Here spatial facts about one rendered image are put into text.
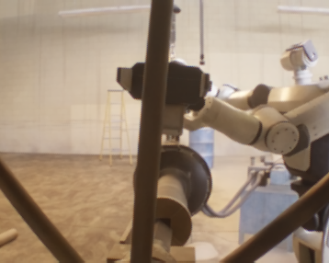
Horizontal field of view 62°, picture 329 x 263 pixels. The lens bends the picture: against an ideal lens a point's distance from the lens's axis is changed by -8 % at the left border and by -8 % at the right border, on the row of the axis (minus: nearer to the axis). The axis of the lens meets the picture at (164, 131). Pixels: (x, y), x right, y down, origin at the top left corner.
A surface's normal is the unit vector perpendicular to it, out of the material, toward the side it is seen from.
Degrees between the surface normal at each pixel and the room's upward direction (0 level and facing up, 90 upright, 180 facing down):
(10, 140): 90
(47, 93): 90
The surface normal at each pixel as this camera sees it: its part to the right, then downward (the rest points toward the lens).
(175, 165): -0.08, 0.05
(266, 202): -0.50, 0.05
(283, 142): 0.09, 0.42
